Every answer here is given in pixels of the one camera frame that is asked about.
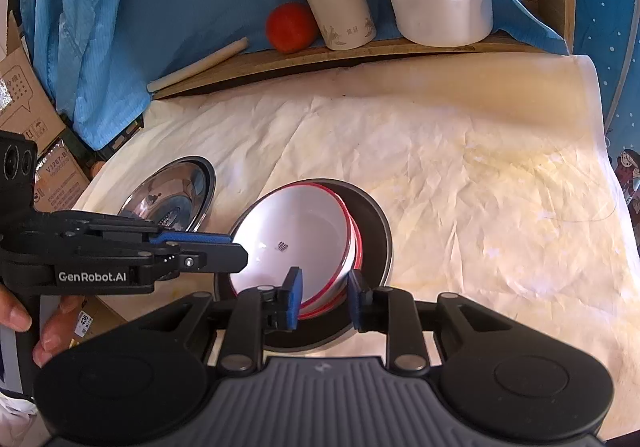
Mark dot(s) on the white rolling pin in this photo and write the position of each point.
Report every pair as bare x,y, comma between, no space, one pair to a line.
200,64

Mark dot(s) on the orange object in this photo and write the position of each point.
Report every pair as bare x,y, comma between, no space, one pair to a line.
96,169

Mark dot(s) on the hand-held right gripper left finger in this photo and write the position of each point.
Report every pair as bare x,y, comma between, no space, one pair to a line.
296,292

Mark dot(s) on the stickered steel bowl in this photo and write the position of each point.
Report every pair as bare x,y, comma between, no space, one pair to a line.
165,189

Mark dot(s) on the dark crate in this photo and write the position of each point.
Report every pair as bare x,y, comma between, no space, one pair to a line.
131,132

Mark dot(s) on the blue dotted printed cloth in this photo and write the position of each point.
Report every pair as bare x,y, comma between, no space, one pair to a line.
600,27

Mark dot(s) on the black round plate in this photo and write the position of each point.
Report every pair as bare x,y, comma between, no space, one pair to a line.
372,232

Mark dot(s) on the curved wooden board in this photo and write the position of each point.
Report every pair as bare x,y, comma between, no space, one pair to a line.
350,57

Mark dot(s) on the white insulated tumbler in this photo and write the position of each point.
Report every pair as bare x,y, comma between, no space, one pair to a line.
340,2

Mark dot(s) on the light blue cloth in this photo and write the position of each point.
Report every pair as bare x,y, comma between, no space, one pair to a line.
125,17

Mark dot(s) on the brown labelled cardboard box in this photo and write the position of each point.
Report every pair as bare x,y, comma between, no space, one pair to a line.
62,182

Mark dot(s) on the printed cardboard box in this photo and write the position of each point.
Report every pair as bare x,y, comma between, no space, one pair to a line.
25,92

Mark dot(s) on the red ball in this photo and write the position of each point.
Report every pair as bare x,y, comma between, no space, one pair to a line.
291,28

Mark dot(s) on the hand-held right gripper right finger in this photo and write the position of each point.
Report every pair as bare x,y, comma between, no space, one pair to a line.
356,299

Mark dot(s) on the white bowl red rim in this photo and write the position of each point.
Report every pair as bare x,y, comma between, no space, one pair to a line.
295,232
358,247

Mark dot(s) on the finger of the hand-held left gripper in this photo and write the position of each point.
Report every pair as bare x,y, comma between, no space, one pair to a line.
215,261
200,239

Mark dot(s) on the person's left hand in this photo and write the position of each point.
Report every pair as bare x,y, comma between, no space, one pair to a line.
55,337

